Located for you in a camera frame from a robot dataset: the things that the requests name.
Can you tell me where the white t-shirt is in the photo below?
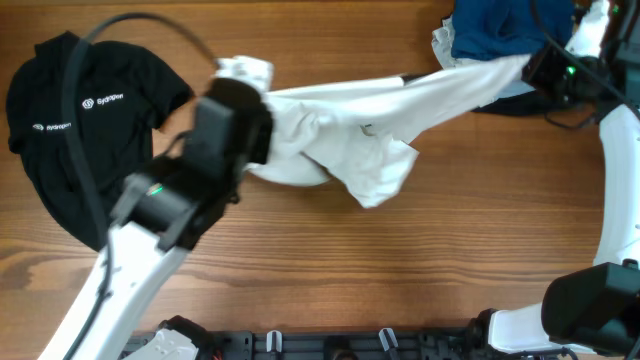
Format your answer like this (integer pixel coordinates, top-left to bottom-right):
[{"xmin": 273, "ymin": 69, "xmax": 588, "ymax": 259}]
[{"xmin": 247, "ymin": 55, "xmax": 530, "ymax": 208}]

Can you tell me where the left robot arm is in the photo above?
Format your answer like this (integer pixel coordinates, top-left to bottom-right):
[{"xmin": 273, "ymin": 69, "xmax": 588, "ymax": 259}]
[{"xmin": 41, "ymin": 77, "xmax": 273, "ymax": 359}]

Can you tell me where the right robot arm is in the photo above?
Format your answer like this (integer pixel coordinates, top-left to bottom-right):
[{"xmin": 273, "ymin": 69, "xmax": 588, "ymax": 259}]
[{"xmin": 483, "ymin": 1, "xmax": 639, "ymax": 359}]

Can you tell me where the black folded shirt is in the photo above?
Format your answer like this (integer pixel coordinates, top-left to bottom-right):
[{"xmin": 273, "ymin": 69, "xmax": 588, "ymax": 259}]
[{"xmin": 473, "ymin": 91, "xmax": 569, "ymax": 117}]

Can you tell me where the dark blue folded shirt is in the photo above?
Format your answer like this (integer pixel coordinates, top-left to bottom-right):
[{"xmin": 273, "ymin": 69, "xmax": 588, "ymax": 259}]
[{"xmin": 451, "ymin": 0, "xmax": 575, "ymax": 61}]

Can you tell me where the light grey-blue folded shirt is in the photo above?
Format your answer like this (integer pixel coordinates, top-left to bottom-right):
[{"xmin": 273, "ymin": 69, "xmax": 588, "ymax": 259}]
[{"xmin": 431, "ymin": 15, "xmax": 534, "ymax": 103}]

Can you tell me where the black t-shirt with logo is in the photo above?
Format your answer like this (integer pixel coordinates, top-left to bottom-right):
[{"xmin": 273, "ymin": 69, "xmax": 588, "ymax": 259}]
[{"xmin": 6, "ymin": 32, "xmax": 193, "ymax": 251}]

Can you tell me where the left black cable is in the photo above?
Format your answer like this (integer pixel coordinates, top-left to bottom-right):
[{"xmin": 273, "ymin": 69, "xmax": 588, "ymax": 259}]
[{"xmin": 60, "ymin": 12, "xmax": 221, "ymax": 360}]

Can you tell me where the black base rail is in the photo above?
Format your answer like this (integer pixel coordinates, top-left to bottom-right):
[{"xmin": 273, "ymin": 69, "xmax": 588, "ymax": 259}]
[{"xmin": 119, "ymin": 318, "xmax": 495, "ymax": 360}]

